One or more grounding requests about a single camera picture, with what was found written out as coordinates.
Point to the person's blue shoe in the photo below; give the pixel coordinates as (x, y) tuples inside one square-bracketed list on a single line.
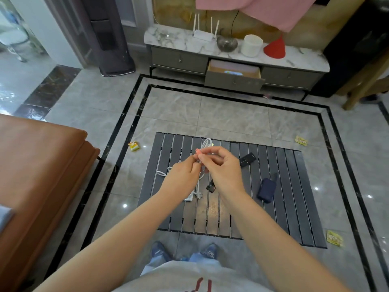
[(159, 251), (209, 251)]

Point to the white round container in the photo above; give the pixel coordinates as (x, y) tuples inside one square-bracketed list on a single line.
[(251, 46)]

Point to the person's right hand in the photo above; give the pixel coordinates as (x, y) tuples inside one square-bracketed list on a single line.
[(225, 174)]

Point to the person's blue jeans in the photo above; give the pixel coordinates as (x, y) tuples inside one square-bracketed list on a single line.
[(194, 259)]

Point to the navy blue pouch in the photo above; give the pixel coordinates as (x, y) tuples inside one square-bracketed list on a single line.
[(267, 190)]

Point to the white router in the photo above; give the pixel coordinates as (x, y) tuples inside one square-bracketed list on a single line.
[(203, 35)]

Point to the brown leather sofa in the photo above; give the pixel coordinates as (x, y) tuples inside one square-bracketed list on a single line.
[(39, 179)]

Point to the clear glass chair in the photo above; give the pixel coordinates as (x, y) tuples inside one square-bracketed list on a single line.
[(15, 30)]

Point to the pink cloth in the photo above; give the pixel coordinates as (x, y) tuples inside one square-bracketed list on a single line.
[(273, 10)]

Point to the white charger plug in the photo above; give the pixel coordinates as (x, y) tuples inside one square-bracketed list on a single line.
[(189, 198)]

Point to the wooden chair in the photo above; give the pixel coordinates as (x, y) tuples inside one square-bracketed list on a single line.
[(364, 85)]

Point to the black slatted low table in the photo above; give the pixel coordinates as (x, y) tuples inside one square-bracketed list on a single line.
[(288, 191)]

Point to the person's right forearm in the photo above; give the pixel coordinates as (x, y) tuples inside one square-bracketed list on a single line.
[(273, 246)]

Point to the grey glass bowl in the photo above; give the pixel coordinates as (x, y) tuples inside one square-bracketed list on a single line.
[(227, 44)]

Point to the grey cushion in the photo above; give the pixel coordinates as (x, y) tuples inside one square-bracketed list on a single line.
[(5, 217)]

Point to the open grey drawer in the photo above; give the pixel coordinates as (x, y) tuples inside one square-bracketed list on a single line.
[(234, 80)]

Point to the person's grey shirt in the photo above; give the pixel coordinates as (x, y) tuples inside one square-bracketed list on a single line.
[(188, 278)]

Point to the red funnel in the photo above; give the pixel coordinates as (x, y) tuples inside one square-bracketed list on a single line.
[(275, 50)]

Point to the black remote control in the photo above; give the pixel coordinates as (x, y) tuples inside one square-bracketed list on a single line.
[(247, 159)]

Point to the grey marble-top cabinet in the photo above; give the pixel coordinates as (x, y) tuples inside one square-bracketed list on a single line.
[(182, 54)]

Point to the dark tower air conditioner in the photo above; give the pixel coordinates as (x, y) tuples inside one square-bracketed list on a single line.
[(106, 36)]

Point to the person's left forearm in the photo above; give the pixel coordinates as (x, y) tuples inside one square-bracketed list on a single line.
[(115, 249)]

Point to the person's left hand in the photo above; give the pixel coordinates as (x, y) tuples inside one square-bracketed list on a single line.
[(180, 179)]

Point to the person's left thumb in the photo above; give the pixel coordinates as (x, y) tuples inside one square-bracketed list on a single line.
[(196, 167)]

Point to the yellow snack wrapper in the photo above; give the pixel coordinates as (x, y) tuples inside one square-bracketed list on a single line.
[(334, 238), (134, 146), (301, 140)]

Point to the black cabinet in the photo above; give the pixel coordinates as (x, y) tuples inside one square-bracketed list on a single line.
[(349, 42)]

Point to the person's right thumb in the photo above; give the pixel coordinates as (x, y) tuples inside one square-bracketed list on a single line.
[(206, 159)]

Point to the person's right blue shoe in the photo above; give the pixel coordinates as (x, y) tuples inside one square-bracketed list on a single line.
[(209, 251)]

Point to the person's left blue shoe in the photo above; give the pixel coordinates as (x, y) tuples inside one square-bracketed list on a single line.
[(159, 251)]

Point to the small black device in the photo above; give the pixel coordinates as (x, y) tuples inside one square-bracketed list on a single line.
[(211, 186)]

